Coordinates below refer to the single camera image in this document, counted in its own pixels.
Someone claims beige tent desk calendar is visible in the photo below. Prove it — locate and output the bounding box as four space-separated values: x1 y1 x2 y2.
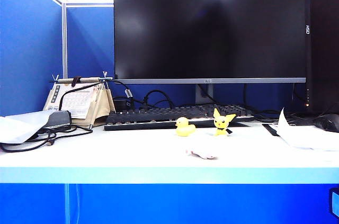
42 71 116 129

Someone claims black grey pouch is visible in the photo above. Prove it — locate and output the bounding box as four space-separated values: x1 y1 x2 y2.
41 110 73 131

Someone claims white paper sheet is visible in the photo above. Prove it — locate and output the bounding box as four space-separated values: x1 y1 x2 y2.
0 110 56 144
271 107 339 152

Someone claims large black computer monitor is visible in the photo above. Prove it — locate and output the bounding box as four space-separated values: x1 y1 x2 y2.
113 0 308 84

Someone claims black computer mouse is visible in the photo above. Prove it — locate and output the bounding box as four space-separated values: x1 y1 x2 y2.
313 114 339 133

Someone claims yellow Pichu figure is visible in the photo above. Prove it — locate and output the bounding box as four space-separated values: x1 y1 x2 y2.
212 107 237 137

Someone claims yellow rubber duck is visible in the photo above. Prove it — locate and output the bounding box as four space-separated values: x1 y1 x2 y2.
175 117 197 137

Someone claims white plush doll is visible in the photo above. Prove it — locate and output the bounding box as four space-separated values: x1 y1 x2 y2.
185 147 218 160

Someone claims black power adapter box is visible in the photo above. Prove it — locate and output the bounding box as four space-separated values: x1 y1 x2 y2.
113 97 135 112

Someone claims black looped cable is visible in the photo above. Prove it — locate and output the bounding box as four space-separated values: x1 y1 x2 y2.
142 89 174 110

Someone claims black mechanical keyboard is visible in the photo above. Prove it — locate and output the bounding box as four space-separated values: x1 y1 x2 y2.
104 104 255 131

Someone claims black cable with ferrite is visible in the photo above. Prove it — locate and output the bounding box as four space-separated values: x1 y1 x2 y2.
58 80 132 111

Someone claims grey monitor stand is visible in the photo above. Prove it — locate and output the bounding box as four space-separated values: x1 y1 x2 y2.
195 83 214 104

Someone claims black monitor cable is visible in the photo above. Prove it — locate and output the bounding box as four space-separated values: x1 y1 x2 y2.
242 83 281 120

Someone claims white paper sheet left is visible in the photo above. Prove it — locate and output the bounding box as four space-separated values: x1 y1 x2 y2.
0 110 56 144

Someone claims thin cable under desk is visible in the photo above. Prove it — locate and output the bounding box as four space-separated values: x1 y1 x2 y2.
74 183 82 224

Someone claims grey partition post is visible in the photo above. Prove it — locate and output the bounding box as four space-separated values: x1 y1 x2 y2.
61 3 68 78

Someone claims black HSD portrait monitor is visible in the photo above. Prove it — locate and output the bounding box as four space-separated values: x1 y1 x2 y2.
305 0 339 114

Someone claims blue white sticker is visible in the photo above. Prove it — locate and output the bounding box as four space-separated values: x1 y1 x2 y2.
329 188 339 217

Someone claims black USB cable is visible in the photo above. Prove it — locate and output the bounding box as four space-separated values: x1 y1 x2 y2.
1 124 93 153

